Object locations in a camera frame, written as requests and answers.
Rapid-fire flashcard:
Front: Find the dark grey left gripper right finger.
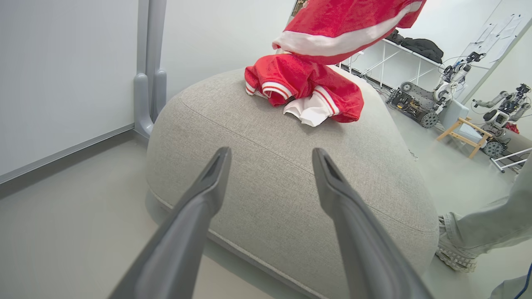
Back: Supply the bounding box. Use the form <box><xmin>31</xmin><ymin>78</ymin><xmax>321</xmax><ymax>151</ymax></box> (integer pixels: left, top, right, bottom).
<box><xmin>312</xmin><ymin>148</ymin><xmax>435</xmax><ymax>299</ymax></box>

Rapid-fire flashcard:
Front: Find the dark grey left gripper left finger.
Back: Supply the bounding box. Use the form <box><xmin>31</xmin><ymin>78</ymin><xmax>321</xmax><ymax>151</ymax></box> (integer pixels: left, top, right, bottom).
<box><xmin>109</xmin><ymin>147</ymin><xmax>232</xmax><ymax>299</ymax></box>

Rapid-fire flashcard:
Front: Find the red and white jacket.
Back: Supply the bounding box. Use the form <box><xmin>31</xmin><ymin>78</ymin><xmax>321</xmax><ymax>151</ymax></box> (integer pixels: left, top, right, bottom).
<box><xmin>244</xmin><ymin>0</ymin><xmax>428</xmax><ymax>127</ymax></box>

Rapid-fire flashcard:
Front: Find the dark grey cloth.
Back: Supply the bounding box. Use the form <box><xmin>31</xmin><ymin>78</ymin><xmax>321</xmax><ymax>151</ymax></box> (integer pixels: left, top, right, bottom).
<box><xmin>386</xmin><ymin>29</ymin><xmax>444</xmax><ymax>64</ymax></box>

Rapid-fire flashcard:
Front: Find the beige sneaker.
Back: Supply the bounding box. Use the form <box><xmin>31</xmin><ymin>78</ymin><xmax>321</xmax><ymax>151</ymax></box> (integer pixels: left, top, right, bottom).
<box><xmin>435</xmin><ymin>215</ymin><xmax>478</xmax><ymax>273</ymax></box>

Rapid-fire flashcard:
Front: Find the grey fabric ottoman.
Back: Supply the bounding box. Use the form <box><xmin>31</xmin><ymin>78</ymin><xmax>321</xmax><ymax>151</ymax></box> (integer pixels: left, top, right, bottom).
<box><xmin>145</xmin><ymin>66</ymin><xmax>440</xmax><ymax>299</ymax></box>

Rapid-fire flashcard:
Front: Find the person leg in grey trousers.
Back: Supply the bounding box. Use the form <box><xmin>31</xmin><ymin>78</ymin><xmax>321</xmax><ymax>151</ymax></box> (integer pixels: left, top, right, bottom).
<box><xmin>441</xmin><ymin>153</ymin><xmax>532</xmax><ymax>256</ymax></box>

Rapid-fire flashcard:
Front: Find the wooden stool with blue seat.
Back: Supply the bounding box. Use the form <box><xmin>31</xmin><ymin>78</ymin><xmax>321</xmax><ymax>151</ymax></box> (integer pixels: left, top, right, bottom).
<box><xmin>436</xmin><ymin>100</ymin><xmax>493</xmax><ymax>159</ymax></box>

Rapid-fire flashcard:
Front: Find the white metal shelf rack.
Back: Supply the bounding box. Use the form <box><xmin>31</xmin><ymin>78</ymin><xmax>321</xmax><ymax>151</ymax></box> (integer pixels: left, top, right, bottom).
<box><xmin>337</xmin><ymin>38</ymin><xmax>445</xmax><ymax>88</ymax></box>

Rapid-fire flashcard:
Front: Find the grey humanoid robot on wheels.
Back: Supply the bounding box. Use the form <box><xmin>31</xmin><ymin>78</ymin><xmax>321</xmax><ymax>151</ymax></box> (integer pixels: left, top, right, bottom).
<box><xmin>473</xmin><ymin>83</ymin><xmax>532</xmax><ymax>158</ymax></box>

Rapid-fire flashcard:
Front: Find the blue cable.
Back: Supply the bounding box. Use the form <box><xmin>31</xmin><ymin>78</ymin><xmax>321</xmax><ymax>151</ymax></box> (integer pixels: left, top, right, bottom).
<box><xmin>515</xmin><ymin>262</ymin><xmax>532</xmax><ymax>299</ymax></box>

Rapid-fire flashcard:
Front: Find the white metal frame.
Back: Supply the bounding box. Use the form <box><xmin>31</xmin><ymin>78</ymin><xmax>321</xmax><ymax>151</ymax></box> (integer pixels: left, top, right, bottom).
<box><xmin>490</xmin><ymin>147</ymin><xmax>532</xmax><ymax>174</ymax></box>

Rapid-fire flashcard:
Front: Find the grey partition foot bracket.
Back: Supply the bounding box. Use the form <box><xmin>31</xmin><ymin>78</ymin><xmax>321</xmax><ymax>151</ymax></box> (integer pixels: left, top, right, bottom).
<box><xmin>133</xmin><ymin>0</ymin><xmax>168</xmax><ymax>138</ymax></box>

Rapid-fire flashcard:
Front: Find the white robot arm with cables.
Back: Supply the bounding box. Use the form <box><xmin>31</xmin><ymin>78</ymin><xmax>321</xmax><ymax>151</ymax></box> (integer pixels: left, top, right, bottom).
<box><xmin>433</xmin><ymin>51</ymin><xmax>487</xmax><ymax>104</ymax></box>

